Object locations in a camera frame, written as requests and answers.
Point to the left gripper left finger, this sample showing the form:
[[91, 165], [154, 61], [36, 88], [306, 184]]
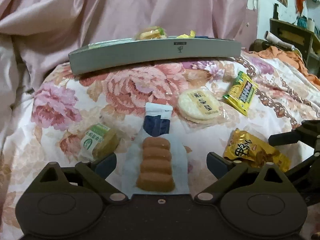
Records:
[[95, 174]]

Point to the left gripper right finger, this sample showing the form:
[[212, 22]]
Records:
[[226, 172]]

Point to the brown pastry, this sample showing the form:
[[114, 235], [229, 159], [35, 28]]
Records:
[[156, 162]]

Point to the golden yellow snack packet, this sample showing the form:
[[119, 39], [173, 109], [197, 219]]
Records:
[[248, 148]]

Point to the green mung bean cake packet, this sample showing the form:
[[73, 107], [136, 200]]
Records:
[[99, 141]]

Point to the round rice cracker packet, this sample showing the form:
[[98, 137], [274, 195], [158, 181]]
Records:
[[200, 106]]

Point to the yellow green biscuit packet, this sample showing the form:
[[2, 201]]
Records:
[[241, 93]]

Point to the floral bedspread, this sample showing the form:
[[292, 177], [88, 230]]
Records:
[[48, 123]]

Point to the orange clothing pile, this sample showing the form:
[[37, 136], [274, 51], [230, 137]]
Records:
[[292, 59]]

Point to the grey cardboard box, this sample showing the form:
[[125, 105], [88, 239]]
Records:
[[115, 53]]

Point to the dark wooden cabinet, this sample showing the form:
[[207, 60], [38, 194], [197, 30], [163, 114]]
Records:
[[294, 37]]

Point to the white rolled paper tube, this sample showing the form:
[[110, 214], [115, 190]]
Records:
[[275, 40]]

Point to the sandwich cracker packet in box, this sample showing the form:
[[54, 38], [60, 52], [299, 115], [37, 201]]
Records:
[[151, 33]]

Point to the pink satin curtain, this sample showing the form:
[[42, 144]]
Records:
[[43, 32]]

